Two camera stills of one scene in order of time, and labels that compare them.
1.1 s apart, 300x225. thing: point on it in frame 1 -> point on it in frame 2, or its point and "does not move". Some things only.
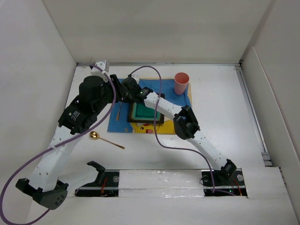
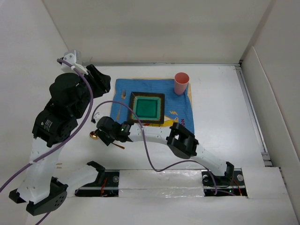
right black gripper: (126, 100) -> (101, 134)
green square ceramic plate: (143, 112) does not move
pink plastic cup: (181, 79) does not move
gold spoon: (95, 135) does not move
